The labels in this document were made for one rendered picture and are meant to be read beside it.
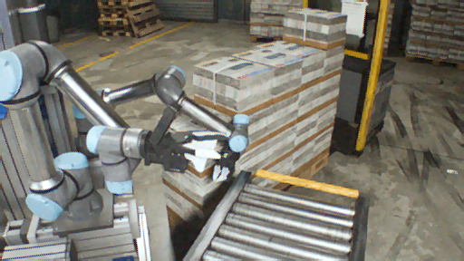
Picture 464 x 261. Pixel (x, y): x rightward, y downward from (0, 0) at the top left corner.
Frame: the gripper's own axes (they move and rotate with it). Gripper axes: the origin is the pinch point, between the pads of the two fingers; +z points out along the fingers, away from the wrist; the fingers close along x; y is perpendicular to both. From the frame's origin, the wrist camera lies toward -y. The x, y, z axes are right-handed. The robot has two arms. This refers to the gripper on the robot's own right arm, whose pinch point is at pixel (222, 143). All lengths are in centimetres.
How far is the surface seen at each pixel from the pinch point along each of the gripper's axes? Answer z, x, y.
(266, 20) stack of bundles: -29, -616, -8
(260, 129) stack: 2, -113, 37
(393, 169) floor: 118, -200, 97
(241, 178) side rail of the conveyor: -1, -51, 37
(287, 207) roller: 19, -36, 39
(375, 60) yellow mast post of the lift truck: 85, -200, 3
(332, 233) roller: 35, -26, 41
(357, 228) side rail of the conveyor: 44, -28, 40
